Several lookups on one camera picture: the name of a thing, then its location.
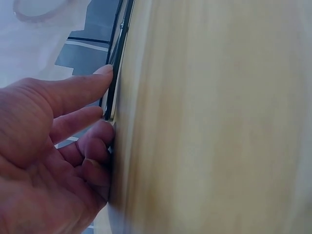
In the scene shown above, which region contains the person's left hand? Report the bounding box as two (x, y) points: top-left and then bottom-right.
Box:
(0, 64), (116, 234)

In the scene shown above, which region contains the thick black cable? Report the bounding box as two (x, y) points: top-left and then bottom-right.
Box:
(107, 0), (136, 118)

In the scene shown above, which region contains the thin black cable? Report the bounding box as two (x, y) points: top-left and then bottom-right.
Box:
(105, 0), (124, 68)

